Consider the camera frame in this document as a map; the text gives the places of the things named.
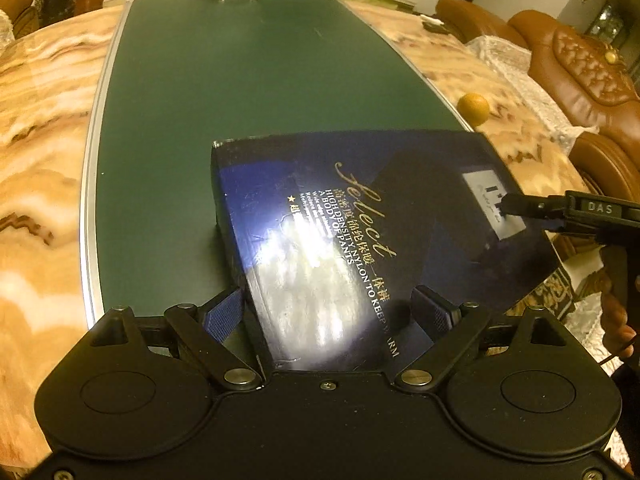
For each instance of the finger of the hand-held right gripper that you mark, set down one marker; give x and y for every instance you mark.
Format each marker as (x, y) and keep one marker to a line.
(530, 206)

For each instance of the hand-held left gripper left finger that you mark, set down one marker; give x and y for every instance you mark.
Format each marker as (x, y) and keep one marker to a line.
(222, 316)

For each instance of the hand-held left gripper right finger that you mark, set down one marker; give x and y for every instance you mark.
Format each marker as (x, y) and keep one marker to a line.
(434, 311)

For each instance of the dark blue gift box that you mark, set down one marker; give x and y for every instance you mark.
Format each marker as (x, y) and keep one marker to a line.
(350, 210)

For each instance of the marble desktop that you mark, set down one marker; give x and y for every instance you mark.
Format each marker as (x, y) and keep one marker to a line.
(40, 135)

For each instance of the person's right hand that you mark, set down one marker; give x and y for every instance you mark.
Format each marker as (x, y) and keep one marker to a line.
(617, 320)

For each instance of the orange fruit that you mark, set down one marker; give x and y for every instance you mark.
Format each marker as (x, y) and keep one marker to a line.
(474, 108)

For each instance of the white lace chair cover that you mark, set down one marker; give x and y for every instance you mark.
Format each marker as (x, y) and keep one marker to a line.
(525, 85)

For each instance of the tufted brown leather armchair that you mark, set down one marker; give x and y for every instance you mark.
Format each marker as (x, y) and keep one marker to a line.
(590, 75)

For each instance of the black remote control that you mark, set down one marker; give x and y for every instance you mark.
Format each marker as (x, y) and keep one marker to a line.
(435, 24)

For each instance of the black mesh bag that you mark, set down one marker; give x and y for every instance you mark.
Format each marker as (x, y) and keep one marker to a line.
(62, 0)

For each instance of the white lace sofa cover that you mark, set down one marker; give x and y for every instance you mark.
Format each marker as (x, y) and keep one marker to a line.
(6, 27)

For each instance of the brown leather sofa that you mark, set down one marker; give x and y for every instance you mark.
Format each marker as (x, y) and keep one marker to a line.
(20, 5)

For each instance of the green board with metal frame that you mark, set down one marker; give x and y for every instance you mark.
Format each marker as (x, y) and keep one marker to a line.
(225, 85)

